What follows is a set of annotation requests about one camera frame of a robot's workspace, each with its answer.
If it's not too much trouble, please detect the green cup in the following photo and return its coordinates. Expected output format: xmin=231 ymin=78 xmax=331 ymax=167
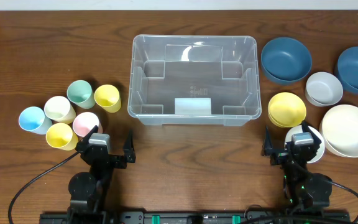
xmin=67 ymin=80 xmax=96 ymax=109

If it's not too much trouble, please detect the yellow cup upper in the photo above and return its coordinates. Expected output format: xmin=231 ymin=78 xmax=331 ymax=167
xmin=94 ymin=85 xmax=121 ymax=113

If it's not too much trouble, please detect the small white bowl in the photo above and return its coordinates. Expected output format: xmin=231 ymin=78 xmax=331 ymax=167
xmin=284 ymin=125 xmax=325 ymax=164

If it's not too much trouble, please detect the clear plastic storage container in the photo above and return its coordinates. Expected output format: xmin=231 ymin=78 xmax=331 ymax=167
xmin=127 ymin=34 xmax=262 ymax=126

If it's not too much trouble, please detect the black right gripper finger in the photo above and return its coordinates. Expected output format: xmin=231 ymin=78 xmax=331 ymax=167
xmin=301 ymin=120 xmax=321 ymax=146
xmin=261 ymin=126 xmax=273 ymax=156

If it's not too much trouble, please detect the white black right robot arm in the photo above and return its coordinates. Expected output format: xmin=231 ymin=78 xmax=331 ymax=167
xmin=261 ymin=121 xmax=332 ymax=211

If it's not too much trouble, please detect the yellow cup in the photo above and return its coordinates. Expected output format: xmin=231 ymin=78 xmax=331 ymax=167
xmin=94 ymin=85 xmax=121 ymax=113
xmin=46 ymin=123 xmax=78 ymax=151

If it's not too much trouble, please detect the blue cup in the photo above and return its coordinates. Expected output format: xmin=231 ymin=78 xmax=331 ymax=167
xmin=18 ymin=106 xmax=53 ymax=135

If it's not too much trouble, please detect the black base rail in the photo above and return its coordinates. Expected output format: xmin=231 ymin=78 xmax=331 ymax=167
xmin=39 ymin=210 xmax=351 ymax=224

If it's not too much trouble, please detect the pink cup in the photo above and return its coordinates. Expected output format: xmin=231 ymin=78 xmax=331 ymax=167
xmin=73 ymin=112 xmax=103 ymax=138

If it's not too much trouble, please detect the large cream bowl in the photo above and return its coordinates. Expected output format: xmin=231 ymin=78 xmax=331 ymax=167
xmin=319 ymin=105 xmax=358 ymax=158

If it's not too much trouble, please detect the cream cup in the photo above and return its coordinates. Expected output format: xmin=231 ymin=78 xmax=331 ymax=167
xmin=44 ymin=96 xmax=76 ymax=124

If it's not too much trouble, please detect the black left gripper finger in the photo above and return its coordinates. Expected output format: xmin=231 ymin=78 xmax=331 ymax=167
xmin=123 ymin=130 xmax=136 ymax=163
xmin=77 ymin=126 xmax=99 ymax=146

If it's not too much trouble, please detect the small grey bowl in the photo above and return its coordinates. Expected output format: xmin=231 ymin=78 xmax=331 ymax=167
xmin=305 ymin=72 xmax=343 ymax=107

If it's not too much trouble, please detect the yellow cup lower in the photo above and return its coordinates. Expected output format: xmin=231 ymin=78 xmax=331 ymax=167
xmin=46 ymin=123 xmax=78 ymax=151

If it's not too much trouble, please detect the dark blue bowl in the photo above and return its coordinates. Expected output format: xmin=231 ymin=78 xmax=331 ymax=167
xmin=260 ymin=37 xmax=312 ymax=85
xmin=334 ymin=46 xmax=358 ymax=95

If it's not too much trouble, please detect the small yellow bowl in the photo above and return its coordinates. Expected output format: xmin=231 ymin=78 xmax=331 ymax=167
xmin=268 ymin=92 xmax=306 ymax=128

